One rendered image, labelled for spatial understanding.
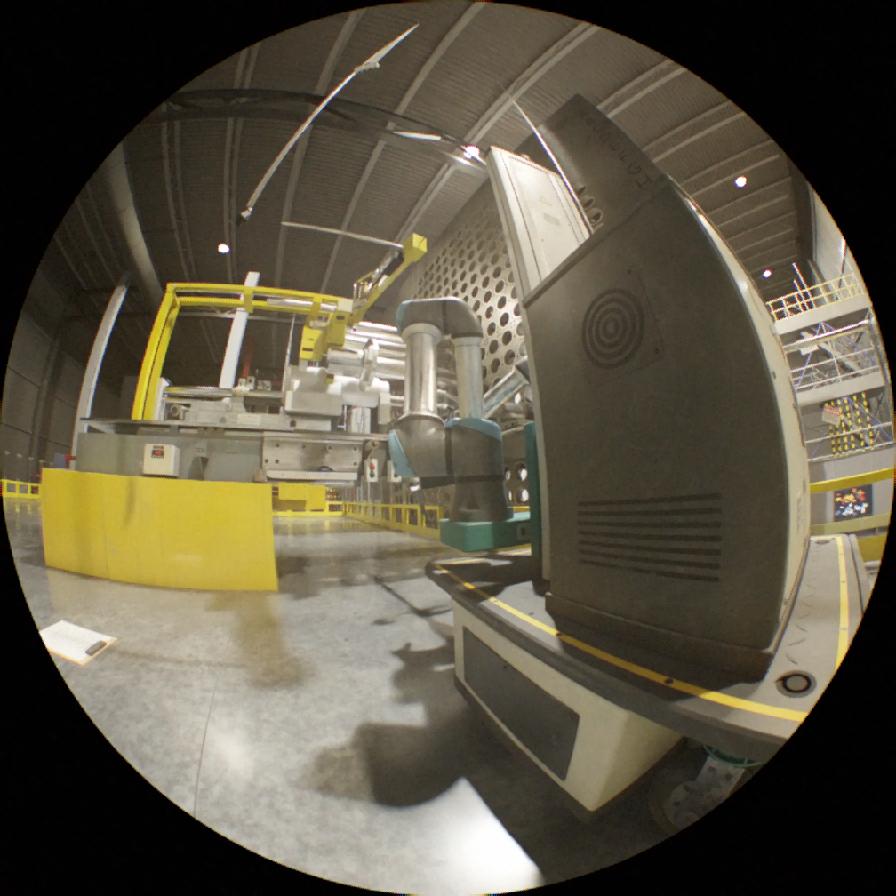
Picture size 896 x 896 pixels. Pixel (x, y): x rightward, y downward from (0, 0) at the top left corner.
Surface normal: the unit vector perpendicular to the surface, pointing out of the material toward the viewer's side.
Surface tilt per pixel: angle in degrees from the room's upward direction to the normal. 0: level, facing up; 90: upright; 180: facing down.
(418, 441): 80
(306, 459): 90
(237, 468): 90
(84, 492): 90
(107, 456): 90
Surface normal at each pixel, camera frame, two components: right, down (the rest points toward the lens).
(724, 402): -0.94, -0.02
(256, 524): 0.50, -0.15
